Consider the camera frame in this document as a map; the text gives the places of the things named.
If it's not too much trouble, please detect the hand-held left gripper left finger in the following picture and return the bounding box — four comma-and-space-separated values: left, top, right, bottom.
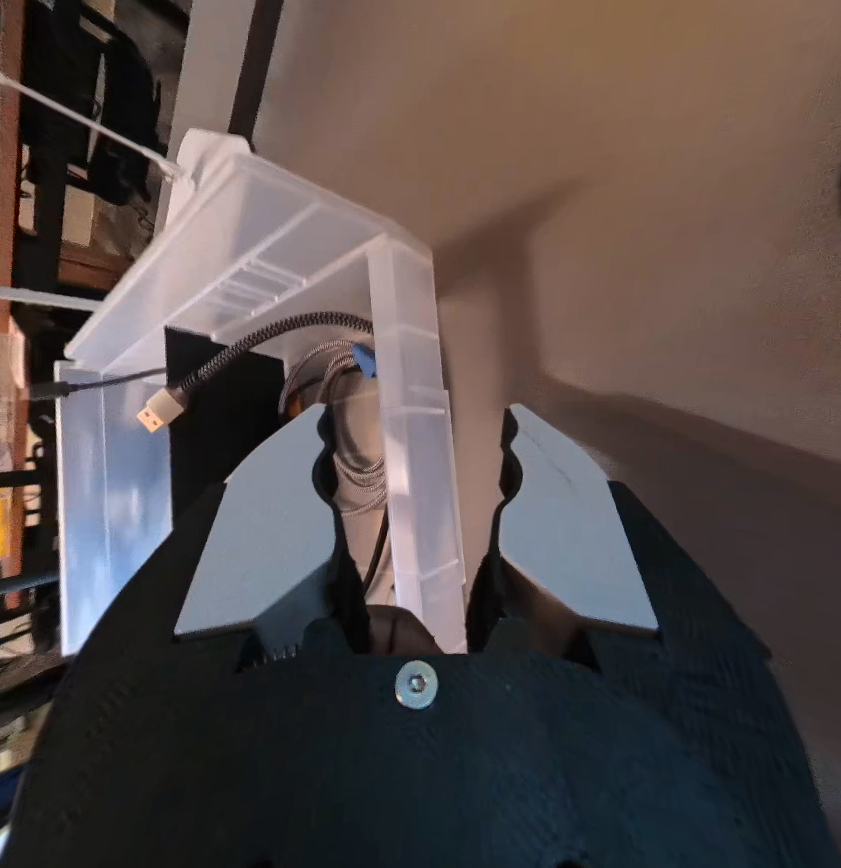
173, 405, 370, 653

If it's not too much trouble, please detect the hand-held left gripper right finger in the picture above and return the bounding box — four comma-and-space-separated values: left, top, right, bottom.
468, 405, 660, 653

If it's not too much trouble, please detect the braided usb cable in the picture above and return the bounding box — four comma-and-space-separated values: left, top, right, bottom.
137, 312, 389, 519

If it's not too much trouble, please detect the thin black usb cable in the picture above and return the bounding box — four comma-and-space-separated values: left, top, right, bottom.
30, 369, 167, 402

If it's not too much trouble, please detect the clear plastic bin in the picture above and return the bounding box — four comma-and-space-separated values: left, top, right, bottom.
54, 129, 470, 655

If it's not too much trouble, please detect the person's left hand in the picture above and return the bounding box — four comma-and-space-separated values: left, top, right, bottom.
369, 605, 440, 653

